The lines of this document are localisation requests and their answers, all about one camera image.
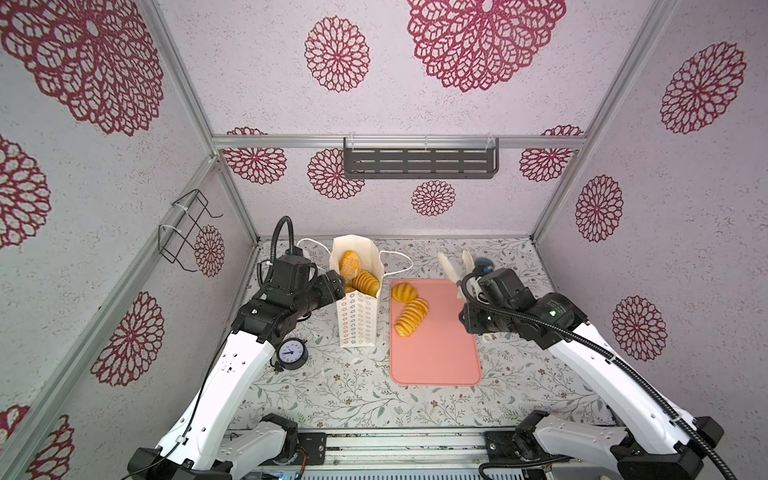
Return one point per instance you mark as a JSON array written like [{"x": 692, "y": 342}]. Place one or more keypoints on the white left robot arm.
[{"x": 195, "y": 446}]

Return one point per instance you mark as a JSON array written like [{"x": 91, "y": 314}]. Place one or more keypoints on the black wire wall rack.
[{"x": 174, "y": 237}]

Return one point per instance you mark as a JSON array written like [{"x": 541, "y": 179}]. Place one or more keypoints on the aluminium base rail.
[{"x": 423, "y": 453}]

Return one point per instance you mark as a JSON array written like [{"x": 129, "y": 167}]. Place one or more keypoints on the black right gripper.
[{"x": 471, "y": 279}]

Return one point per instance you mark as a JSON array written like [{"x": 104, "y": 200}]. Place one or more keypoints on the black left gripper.
[{"x": 326, "y": 294}]

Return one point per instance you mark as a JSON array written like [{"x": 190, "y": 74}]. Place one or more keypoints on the dark grey wall shelf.
[{"x": 419, "y": 163}]

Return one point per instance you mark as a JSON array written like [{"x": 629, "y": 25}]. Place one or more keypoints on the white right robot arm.
[{"x": 655, "y": 439}]

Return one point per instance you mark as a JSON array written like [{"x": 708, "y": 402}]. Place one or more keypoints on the small black alarm clock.
[{"x": 292, "y": 354}]

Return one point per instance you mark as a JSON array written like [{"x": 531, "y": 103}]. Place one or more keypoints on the grey-blue cup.
[{"x": 483, "y": 266}]

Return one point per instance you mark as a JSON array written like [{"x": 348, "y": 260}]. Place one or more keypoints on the oval golden fake bread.
[{"x": 349, "y": 265}]

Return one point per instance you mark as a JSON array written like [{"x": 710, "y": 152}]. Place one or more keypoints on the round scored fake bun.
[{"x": 404, "y": 292}]

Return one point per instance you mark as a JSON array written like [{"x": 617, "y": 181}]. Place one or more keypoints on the white paper gift bag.
[{"x": 357, "y": 313}]

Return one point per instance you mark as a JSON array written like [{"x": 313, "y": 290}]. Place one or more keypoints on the pink rectangular tray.
[{"x": 440, "y": 352}]

